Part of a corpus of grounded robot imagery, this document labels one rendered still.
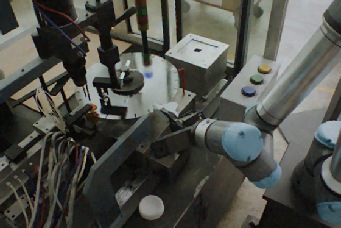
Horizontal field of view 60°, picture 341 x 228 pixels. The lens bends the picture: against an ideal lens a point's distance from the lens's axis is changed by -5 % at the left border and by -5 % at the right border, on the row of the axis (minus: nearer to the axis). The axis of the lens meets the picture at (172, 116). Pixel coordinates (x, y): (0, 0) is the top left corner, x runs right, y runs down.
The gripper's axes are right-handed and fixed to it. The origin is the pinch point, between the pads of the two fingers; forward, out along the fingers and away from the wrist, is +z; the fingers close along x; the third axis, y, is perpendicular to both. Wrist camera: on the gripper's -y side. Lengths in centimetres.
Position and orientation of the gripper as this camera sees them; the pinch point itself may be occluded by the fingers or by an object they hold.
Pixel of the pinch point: (159, 129)
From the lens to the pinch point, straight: 90.5
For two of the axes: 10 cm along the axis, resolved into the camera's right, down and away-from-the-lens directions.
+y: 8.0, -4.4, 4.2
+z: -5.0, -0.7, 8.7
